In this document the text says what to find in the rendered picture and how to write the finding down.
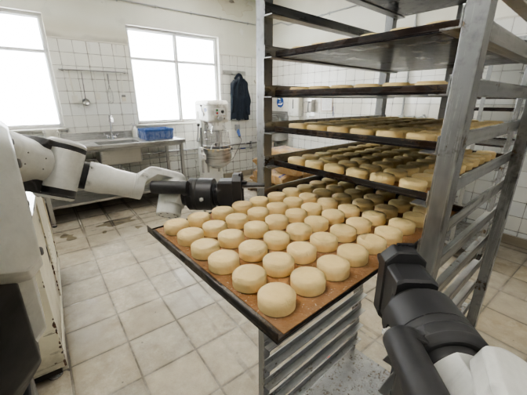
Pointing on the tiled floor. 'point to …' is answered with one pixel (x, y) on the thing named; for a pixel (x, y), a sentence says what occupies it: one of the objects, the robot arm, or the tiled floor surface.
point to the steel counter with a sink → (110, 148)
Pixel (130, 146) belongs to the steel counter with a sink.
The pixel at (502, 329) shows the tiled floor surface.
